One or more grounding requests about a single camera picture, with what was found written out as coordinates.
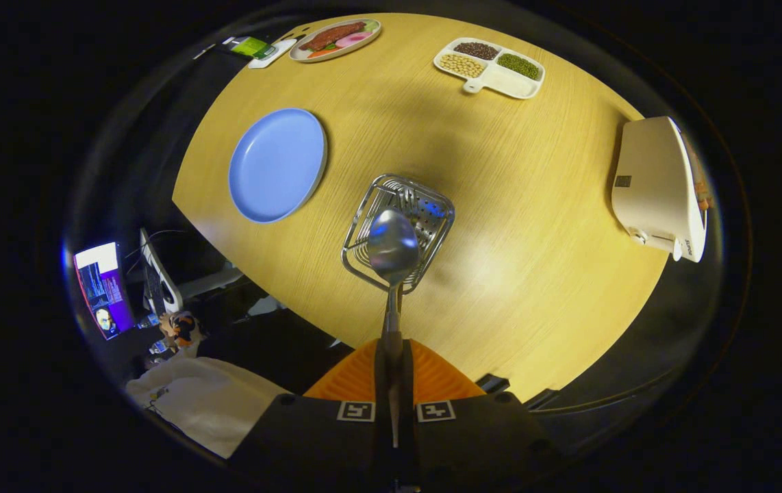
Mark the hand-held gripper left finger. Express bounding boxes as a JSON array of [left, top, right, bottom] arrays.
[[230, 338, 392, 492]]

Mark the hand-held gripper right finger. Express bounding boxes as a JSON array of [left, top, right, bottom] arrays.
[[401, 338, 563, 492]]

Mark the metal spoon with brown handle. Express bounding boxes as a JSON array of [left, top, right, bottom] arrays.
[[366, 209, 421, 449]]

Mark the white cloth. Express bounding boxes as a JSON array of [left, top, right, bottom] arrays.
[[125, 355, 292, 459]]

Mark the perforated metal basket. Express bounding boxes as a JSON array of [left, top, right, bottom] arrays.
[[341, 173, 456, 295]]

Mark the orange toy figure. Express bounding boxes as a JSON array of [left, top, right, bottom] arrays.
[[160, 312, 197, 346]]

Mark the blue plate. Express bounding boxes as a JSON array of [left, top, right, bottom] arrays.
[[228, 108, 329, 225]]

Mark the white monitor stand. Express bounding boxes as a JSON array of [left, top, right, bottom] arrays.
[[140, 228, 184, 316]]

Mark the computer monitor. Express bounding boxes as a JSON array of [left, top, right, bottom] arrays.
[[73, 241, 136, 341]]

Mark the white toaster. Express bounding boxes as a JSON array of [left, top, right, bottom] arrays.
[[611, 116, 709, 263]]

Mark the white divided tray of beans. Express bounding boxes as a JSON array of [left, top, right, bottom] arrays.
[[433, 37, 546, 101]]

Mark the white square coaster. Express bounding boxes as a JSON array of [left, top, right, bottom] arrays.
[[247, 38, 298, 70]]

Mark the plate of meat and vegetables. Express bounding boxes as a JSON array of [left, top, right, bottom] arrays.
[[288, 18, 382, 64]]

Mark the clear bottle with green label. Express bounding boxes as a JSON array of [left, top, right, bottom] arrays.
[[216, 36, 279, 61]]

